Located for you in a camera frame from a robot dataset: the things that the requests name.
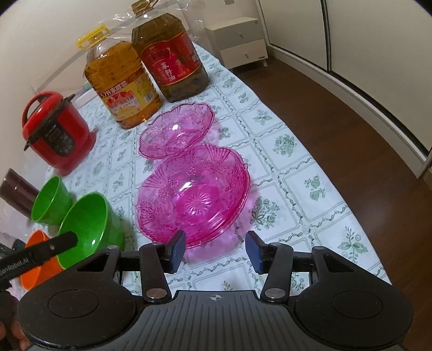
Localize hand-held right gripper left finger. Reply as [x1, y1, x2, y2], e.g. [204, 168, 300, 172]
[72, 230, 187, 302]

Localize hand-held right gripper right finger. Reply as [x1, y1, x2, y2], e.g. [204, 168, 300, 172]
[245, 231, 356, 302]

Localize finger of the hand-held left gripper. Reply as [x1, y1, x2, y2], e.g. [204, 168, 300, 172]
[0, 232, 79, 281]

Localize orange plastic bowl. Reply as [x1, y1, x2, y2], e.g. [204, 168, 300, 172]
[18, 229, 65, 291]

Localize large green plastic bowl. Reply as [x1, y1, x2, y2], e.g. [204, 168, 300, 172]
[56, 192, 125, 271]

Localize small green plastic bowl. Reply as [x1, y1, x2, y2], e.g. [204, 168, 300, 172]
[31, 175, 73, 226]

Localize large pink plastic bowl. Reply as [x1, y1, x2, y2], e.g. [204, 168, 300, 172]
[135, 143, 251, 248]

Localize small pink plastic plate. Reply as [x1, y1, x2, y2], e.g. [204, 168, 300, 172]
[138, 102, 215, 159]

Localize brown thermos cup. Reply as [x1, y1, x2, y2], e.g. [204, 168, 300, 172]
[0, 168, 41, 220]

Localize floral white tablecloth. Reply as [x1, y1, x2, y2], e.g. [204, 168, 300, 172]
[50, 44, 394, 298]

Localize red electric pressure cooker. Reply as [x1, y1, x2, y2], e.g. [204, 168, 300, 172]
[22, 90, 97, 176]

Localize yellow-capped cooking oil bottle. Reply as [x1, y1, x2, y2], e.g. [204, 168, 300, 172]
[77, 26, 162, 130]

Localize red-label cooking oil bottle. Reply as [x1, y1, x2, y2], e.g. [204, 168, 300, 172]
[130, 0, 209, 103]

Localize white bedside cabinet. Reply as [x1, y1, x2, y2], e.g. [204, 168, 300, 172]
[204, 15, 269, 71]

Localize white sliding wardrobe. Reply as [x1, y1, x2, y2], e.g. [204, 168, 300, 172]
[256, 0, 432, 179]

